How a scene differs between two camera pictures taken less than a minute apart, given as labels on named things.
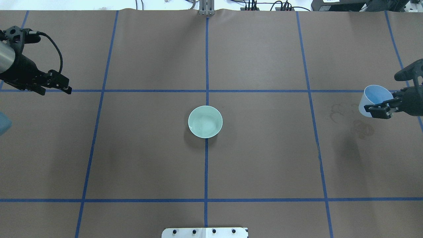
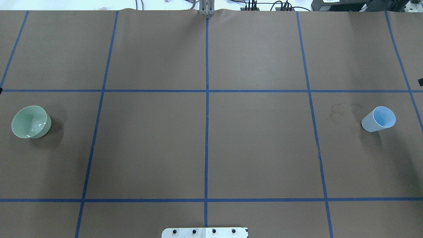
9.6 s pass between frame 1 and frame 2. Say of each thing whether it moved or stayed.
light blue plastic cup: moved
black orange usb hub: stayed
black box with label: stayed
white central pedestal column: stayed
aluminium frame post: stayed
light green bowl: moved
